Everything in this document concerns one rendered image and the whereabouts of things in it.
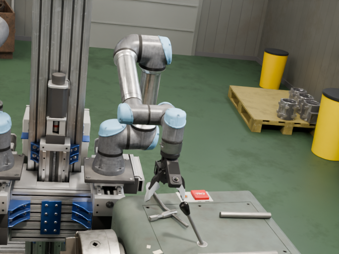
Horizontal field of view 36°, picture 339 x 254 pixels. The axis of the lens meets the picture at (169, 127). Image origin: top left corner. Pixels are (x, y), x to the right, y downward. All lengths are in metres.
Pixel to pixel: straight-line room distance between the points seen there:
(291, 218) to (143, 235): 3.00
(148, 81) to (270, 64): 6.06
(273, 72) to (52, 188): 6.16
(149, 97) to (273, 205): 2.77
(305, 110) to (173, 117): 4.92
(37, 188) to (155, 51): 0.82
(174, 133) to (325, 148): 4.35
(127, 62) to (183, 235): 0.70
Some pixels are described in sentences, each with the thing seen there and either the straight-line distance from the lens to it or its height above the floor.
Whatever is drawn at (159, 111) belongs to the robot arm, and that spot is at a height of 1.62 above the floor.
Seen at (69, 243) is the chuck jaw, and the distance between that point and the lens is 1.85.
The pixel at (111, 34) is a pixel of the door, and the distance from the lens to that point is 9.32.
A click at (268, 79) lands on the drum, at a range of 8.24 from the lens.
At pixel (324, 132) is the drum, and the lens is 5.99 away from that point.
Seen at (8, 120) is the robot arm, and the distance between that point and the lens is 2.30.
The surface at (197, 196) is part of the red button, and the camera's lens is 2.05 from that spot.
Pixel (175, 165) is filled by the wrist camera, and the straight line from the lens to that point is 1.83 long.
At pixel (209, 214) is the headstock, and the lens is 1.97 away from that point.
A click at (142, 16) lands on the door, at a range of 9.31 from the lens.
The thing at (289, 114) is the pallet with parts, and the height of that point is 0.25.
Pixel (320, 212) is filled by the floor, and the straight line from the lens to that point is 4.92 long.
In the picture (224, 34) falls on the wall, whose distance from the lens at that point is 9.73.
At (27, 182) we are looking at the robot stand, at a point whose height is 1.07.
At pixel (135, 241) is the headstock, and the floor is 1.24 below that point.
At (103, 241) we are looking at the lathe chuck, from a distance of 1.79.
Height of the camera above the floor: 2.26
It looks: 22 degrees down
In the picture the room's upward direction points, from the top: 8 degrees clockwise
